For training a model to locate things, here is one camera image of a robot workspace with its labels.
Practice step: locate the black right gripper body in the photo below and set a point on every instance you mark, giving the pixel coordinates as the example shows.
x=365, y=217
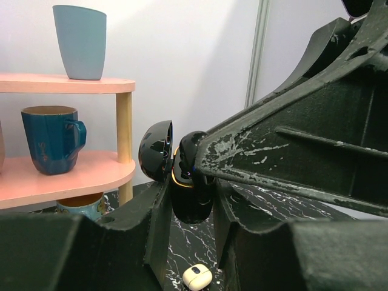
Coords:
x=324, y=137

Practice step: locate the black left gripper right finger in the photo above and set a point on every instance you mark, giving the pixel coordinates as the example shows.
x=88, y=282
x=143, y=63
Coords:
x=301, y=247

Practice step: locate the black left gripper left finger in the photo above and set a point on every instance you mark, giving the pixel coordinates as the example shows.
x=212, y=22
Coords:
x=124, y=250

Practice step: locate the white earbuds charging case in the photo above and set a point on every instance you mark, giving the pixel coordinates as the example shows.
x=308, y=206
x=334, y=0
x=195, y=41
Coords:
x=197, y=277

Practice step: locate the black earbuds charging case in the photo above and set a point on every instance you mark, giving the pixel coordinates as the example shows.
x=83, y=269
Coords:
x=192, y=201

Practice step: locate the blue butterfly mug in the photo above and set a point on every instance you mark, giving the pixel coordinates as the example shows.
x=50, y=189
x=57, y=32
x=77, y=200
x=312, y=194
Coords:
x=91, y=206

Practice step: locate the pink three-tier shelf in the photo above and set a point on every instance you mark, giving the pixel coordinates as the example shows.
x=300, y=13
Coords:
x=94, y=171

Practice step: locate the dark blue mug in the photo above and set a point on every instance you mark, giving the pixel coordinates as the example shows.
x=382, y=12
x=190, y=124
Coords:
x=55, y=136

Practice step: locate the blue cup right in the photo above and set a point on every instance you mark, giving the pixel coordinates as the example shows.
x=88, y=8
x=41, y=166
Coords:
x=81, y=34

